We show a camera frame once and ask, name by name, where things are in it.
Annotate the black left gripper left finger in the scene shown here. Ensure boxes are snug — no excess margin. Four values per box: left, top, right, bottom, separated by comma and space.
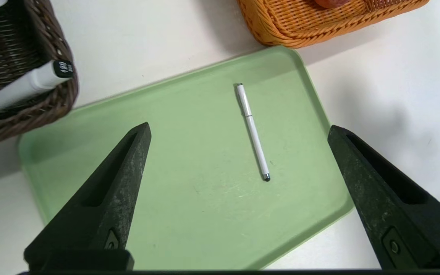
24, 122, 152, 271

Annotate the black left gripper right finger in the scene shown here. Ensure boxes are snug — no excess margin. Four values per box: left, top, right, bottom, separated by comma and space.
327, 125, 440, 270

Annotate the thick white marker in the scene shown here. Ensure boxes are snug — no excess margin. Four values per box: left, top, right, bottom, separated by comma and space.
0, 60, 74, 118

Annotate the pink toy peach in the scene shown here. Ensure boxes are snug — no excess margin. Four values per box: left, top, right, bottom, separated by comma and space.
314, 0, 348, 9

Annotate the dark brown wicker basket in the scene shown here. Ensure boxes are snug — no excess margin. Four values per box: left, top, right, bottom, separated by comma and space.
0, 0, 79, 149

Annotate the orange wicker basket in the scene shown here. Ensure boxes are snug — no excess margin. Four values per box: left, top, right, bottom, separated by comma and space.
236, 0, 430, 49

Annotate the light green plastic tray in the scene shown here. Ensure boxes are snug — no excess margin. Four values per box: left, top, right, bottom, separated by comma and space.
18, 46, 354, 271

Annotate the slim white stylus pen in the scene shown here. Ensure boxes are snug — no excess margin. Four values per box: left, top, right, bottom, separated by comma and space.
235, 83, 271, 182

